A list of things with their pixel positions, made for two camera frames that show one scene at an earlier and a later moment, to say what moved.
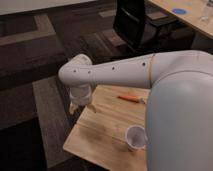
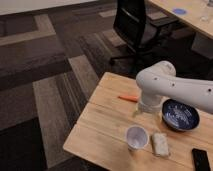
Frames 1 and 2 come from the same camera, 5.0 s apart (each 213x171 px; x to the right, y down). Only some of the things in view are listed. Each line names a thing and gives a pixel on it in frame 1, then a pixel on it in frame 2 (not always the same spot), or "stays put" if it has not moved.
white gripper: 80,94 -> 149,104
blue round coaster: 179,11 stays put
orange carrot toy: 132,98 stays put
